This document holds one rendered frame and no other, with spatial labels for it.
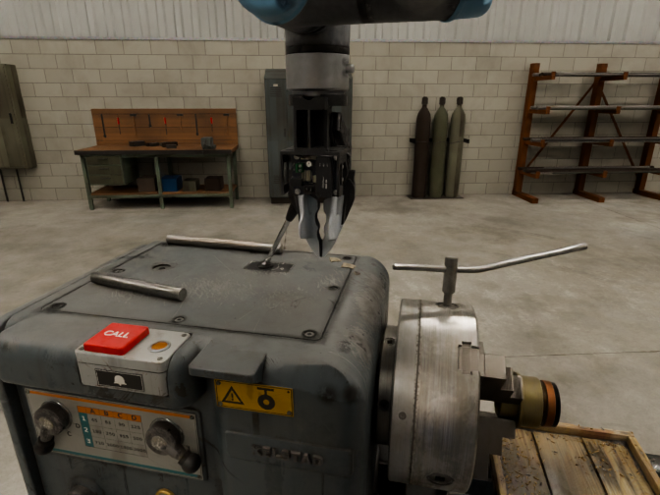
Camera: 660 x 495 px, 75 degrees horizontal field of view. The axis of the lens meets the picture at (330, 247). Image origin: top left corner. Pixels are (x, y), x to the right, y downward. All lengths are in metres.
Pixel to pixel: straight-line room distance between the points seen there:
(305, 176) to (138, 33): 7.24
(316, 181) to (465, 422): 0.40
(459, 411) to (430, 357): 0.08
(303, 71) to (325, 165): 0.11
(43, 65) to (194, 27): 2.32
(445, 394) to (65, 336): 0.55
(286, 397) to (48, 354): 0.34
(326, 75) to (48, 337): 0.52
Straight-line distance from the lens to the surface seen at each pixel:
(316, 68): 0.52
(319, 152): 0.50
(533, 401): 0.82
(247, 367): 0.57
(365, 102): 7.29
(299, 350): 0.60
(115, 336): 0.67
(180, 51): 7.46
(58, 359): 0.72
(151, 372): 0.62
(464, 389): 0.68
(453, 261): 0.76
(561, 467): 1.06
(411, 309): 0.75
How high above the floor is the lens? 1.57
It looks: 19 degrees down
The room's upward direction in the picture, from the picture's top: straight up
